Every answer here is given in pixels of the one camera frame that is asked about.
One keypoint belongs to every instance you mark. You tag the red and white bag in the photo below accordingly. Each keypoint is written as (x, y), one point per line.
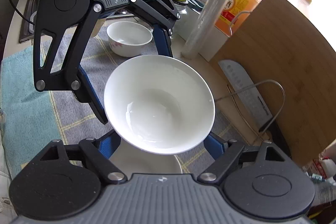
(323, 161)

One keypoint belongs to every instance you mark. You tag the grey and teal checked towel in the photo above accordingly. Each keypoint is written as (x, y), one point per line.
(26, 108)

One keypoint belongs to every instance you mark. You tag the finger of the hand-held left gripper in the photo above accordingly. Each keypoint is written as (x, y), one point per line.
(161, 40)
(92, 100)

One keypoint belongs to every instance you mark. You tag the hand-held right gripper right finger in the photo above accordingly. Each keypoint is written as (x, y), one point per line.
(212, 145)

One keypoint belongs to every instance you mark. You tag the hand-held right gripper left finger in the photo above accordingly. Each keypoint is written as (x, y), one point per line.
(109, 146)

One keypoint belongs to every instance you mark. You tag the tall plastic wrap roll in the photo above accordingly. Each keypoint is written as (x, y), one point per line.
(210, 11)

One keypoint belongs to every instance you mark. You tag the steel sink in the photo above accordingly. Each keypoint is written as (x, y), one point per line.
(26, 16)

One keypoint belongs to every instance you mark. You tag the oil bottle yellow cap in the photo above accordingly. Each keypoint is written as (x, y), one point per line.
(304, 1)

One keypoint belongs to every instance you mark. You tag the bamboo cutting board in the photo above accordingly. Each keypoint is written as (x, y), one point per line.
(288, 56)

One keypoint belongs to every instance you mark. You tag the white floral bowl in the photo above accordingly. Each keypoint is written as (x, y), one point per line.
(147, 163)
(157, 108)
(126, 35)

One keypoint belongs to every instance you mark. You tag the person's white garment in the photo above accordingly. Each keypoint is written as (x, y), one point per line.
(5, 174)

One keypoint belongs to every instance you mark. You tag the teal dish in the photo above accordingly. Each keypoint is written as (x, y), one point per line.
(195, 2)

